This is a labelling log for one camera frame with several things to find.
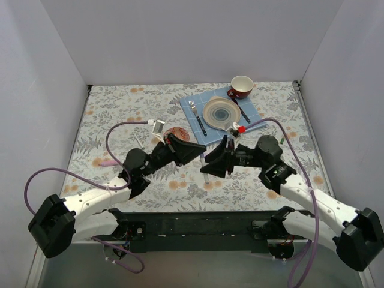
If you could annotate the beige plate with blue rings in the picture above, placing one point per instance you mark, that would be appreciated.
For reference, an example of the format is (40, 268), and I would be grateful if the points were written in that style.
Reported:
(218, 112)

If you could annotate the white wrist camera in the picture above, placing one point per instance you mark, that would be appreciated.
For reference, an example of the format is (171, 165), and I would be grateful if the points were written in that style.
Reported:
(235, 130)
(157, 128)

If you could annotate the knife with dark handle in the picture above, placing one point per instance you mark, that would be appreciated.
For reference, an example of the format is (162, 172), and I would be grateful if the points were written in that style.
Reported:
(241, 111)

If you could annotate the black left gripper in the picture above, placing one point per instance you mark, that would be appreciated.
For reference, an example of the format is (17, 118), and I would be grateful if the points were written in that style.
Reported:
(173, 150)

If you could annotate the red cup white inside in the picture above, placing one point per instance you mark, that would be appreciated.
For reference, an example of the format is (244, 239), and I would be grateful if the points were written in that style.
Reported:
(240, 87)

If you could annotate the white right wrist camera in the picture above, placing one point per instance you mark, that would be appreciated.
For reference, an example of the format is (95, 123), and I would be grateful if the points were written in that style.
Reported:
(235, 130)

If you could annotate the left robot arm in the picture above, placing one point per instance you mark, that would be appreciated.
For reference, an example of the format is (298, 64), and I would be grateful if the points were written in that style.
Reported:
(60, 221)

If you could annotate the red patterned small bowl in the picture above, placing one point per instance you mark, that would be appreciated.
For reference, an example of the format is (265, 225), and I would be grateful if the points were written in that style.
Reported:
(179, 132)

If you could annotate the pink pen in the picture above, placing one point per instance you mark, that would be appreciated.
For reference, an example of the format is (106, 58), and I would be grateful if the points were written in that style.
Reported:
(108, 163)

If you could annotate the white marker pen green tip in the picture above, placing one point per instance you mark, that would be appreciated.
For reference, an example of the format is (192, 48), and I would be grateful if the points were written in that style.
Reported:
(139, 142)

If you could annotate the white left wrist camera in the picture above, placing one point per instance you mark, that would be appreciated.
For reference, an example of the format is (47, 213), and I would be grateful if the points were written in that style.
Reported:
(157, 128)

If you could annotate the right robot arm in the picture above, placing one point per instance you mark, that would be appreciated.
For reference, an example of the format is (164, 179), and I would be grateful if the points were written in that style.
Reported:
(355, 235)

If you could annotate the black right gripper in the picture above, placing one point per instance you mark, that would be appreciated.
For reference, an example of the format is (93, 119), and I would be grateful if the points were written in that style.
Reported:
(230, 156)

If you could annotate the white marker pen blue tip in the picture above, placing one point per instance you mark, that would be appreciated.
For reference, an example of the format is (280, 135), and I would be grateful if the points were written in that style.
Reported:
(203, 163)

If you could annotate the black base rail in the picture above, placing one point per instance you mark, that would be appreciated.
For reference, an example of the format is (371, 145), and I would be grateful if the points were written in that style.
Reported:
(203, 231)

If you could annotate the fork with dark handle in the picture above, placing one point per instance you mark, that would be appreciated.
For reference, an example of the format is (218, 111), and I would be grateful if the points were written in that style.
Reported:
(194, 110)

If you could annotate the blue checked cloth napkin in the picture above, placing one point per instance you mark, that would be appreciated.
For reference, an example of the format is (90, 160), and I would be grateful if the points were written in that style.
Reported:
(214, 135)

